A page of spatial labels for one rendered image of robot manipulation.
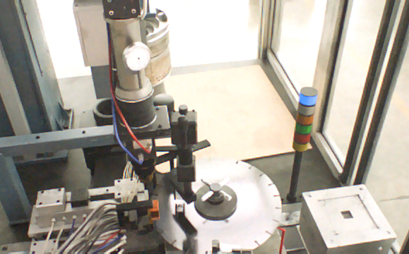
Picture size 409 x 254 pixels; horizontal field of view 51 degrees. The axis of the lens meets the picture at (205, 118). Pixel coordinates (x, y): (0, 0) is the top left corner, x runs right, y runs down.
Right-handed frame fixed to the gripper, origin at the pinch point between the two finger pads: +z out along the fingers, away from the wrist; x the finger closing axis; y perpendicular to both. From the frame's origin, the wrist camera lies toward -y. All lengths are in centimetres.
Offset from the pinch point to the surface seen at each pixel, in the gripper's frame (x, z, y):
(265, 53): 54, 119, 23
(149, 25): 59, 77, -27
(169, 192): 7.4, 20.4, -12.0
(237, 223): 2.2, 12.3, 5.5
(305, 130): 23.8, 26.3, 23.8
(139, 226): -0.8, 17.2, -19.0
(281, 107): 29, 84, 26
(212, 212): 4.2, 13.7, -0.5
